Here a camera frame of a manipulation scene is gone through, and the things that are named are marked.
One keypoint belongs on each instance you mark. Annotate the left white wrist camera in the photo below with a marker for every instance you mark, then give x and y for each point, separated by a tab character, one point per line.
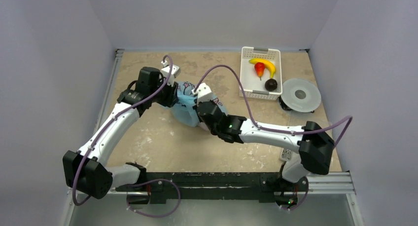
170	73

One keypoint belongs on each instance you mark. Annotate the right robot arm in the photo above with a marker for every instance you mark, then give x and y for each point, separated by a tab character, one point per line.
313	149

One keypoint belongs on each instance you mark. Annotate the yellow fake banana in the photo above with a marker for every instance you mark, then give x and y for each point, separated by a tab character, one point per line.
268	65

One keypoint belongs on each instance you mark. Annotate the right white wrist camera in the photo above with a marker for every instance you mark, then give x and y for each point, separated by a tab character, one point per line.
203	93

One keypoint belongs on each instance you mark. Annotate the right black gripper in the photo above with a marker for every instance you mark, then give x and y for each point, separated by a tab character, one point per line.
201	109

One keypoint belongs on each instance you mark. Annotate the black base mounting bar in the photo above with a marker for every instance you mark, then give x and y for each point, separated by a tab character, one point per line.
264	187

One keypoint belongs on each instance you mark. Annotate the red fake pear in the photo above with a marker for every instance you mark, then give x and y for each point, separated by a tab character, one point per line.
259	68

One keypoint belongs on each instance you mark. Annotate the aluminium frame rail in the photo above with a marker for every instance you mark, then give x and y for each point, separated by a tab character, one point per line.
69	204

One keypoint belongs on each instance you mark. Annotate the blue printed plastic bag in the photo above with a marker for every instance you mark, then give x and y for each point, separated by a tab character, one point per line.
183	111

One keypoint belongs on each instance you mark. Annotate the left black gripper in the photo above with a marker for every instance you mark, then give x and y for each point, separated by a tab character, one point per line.
172	97

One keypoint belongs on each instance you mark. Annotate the barcode label card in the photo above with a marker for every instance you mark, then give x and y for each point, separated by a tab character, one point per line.
285	155

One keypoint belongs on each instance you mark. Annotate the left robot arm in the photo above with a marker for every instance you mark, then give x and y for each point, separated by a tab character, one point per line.
85	170

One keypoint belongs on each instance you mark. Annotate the white plastic basket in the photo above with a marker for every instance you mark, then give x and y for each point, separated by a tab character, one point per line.
253	86

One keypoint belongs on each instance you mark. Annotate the dark purple fake plum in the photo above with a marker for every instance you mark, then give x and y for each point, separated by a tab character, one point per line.
271	85

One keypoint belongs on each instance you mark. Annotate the round white scale disc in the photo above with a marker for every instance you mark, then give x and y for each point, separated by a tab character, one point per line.
300	95

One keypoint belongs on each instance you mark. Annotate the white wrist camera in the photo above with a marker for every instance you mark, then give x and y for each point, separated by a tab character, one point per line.
203	93
170	73

